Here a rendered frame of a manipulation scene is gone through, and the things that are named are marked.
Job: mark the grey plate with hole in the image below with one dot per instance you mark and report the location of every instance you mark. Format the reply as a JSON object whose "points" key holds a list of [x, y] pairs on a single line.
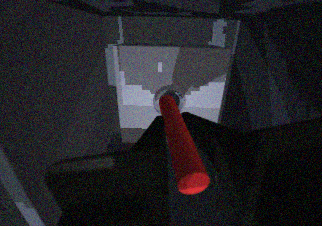
{"points": [[194, 75]]}

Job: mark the red peg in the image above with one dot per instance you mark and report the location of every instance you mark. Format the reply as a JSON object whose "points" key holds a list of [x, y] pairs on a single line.
{"points": [[190, 173]]}

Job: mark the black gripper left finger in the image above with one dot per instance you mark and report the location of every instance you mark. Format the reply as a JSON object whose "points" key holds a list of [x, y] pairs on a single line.
{"points": [[142, 170]]}

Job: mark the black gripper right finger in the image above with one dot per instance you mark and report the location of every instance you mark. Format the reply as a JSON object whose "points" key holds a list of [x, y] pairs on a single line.
{"points": [[234, 160]]}

